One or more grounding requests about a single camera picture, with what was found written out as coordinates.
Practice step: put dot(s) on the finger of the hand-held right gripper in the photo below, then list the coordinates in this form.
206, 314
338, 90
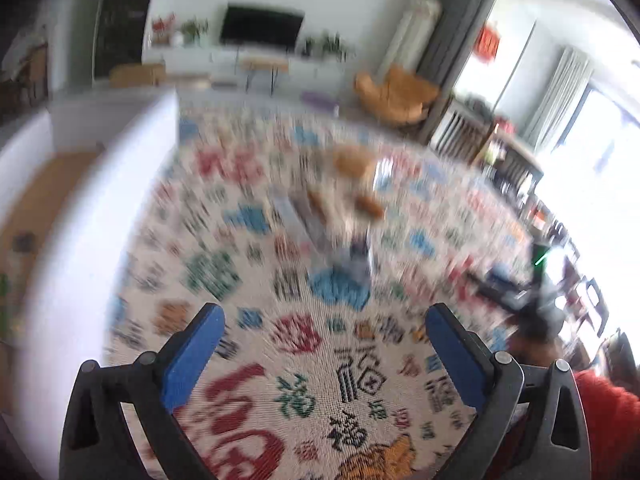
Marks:
500, 272
492, 291

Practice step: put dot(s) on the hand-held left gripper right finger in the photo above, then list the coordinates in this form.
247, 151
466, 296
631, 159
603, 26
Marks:
455, 355

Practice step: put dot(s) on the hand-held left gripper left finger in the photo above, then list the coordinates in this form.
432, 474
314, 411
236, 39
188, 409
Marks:
195, 355

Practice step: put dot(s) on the brown bun packet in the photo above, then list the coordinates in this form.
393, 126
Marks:
369, 206

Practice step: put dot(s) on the white storage box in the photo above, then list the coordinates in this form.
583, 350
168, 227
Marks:
75, 260

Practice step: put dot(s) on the clear bread bag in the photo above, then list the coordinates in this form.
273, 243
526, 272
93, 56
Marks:
355, 162

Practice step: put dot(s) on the printed blanket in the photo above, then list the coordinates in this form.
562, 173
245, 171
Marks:
310, 370

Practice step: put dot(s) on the dark wooden chair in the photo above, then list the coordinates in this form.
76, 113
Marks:
460, 127

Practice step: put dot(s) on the white curtain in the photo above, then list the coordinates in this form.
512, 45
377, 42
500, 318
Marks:
557, 95

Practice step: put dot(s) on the orange lounge chair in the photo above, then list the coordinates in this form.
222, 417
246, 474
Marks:
395, 92

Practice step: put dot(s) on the grey curtain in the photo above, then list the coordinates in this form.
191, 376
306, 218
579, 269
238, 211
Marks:
460, 30

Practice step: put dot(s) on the purple mat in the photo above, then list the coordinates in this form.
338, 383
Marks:
321, 102

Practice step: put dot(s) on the large potted plant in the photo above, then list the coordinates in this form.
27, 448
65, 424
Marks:
334, 46

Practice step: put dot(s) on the brown cardboard box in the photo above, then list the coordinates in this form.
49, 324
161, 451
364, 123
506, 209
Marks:
136, 75

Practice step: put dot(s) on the white television cabinet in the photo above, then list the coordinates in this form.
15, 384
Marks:
200, 60

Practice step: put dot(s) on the small potted plant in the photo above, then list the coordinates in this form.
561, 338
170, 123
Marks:
309, 47

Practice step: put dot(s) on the wooden bench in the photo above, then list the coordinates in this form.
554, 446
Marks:
264, 65

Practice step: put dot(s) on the green flower plant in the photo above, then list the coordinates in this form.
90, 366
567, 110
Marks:
194, 31

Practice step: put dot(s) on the red flower vase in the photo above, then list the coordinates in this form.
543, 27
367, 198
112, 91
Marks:
162, 27

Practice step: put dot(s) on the black television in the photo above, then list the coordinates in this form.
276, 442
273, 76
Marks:
261, 27

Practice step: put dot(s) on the tall black cabinet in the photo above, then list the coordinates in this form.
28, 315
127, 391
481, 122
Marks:
125, 15

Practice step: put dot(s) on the red wall hanging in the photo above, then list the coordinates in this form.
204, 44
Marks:
486, 42

